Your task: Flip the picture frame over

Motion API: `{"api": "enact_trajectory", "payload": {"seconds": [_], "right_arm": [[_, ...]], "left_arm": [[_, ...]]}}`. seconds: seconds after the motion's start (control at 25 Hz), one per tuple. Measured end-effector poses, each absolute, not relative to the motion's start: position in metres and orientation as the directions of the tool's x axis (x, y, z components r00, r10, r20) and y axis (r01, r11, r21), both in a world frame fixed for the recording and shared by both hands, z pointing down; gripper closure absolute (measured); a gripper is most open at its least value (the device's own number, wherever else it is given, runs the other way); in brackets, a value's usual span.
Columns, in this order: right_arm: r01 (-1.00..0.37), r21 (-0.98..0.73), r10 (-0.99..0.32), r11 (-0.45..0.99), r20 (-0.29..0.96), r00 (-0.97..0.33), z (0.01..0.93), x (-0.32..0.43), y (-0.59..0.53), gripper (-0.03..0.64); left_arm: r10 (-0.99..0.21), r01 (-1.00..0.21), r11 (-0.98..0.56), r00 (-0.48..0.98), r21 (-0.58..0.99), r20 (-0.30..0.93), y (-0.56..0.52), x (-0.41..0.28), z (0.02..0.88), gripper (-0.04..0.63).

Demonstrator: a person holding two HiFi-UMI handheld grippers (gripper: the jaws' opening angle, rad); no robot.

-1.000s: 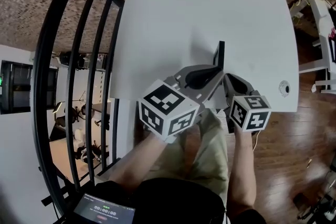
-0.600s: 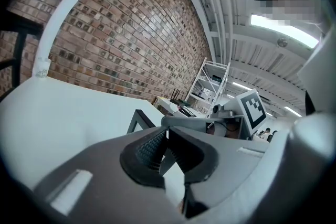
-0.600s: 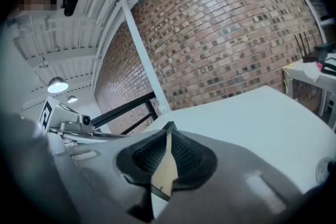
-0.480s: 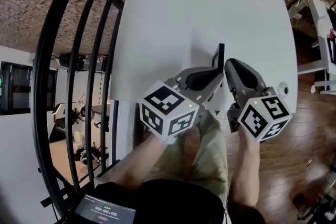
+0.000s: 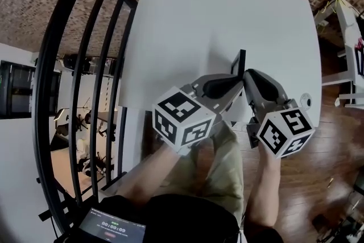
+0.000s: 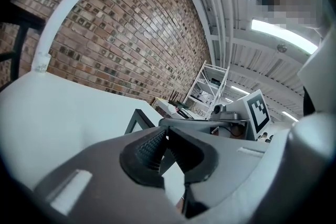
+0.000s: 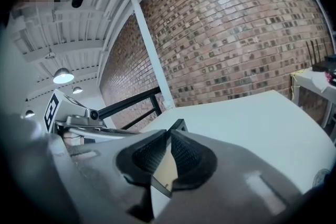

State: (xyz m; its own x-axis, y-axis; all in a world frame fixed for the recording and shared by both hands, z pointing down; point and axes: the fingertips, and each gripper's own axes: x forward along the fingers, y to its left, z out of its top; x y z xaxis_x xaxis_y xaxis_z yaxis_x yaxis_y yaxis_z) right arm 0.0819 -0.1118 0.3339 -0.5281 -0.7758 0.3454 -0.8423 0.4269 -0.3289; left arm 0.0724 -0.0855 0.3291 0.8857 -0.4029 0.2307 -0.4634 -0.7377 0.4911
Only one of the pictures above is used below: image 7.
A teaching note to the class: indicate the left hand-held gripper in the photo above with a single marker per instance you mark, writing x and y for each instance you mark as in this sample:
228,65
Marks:
78,119

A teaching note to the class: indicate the black router with antennas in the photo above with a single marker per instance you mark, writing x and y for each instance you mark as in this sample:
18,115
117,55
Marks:
325,63

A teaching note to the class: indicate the large white pendant lamp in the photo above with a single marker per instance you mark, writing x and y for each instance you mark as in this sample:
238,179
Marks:
63,76

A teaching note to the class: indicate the black metal railing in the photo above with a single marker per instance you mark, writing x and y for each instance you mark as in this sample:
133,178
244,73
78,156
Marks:
131,105

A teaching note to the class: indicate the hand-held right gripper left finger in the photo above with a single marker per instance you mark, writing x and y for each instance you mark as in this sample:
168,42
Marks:
99,178

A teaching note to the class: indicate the small white pendant lamp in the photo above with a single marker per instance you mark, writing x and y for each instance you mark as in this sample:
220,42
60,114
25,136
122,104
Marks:
29,113
77,90

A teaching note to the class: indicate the white vertical pipe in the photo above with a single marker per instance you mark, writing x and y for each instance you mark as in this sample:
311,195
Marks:
150,49

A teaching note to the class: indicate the white side table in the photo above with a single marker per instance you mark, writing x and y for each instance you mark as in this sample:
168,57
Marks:
315,81

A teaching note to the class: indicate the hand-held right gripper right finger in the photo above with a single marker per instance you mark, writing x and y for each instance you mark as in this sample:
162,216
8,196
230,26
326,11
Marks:
231,181

